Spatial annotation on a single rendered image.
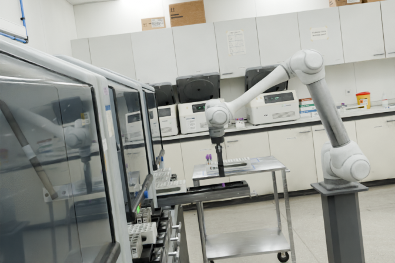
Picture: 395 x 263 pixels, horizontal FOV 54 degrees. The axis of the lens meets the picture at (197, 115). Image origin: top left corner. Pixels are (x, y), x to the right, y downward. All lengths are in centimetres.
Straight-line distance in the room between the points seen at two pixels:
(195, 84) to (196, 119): 49
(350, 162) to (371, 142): 282
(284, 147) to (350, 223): 229
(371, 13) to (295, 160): 204
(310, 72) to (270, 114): 253
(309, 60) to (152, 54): 301
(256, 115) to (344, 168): 249
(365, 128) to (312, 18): 147
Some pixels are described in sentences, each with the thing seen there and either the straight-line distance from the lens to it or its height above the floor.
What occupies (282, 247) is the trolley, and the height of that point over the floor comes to 28.
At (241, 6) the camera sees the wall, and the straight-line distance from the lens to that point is 527.
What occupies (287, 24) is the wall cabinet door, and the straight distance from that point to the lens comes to 497.
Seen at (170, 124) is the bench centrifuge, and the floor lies 105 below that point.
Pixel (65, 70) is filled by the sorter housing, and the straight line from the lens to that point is 104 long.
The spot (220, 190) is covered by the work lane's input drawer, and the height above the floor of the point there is 81.
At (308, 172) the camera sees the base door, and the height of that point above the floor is 27.
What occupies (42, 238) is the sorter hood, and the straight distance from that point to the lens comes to 63.
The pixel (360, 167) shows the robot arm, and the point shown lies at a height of 87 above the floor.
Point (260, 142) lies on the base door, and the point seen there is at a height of 70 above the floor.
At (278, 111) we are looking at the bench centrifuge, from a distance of 459.
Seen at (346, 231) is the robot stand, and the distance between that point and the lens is 249.
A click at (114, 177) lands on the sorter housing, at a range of 119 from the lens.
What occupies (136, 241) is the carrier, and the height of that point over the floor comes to 88.
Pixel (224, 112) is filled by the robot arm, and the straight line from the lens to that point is 198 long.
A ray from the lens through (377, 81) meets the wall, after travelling 567.
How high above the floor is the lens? 135
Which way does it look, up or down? 3 degrees down
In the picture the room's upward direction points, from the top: 7 degrees counter-clockwise
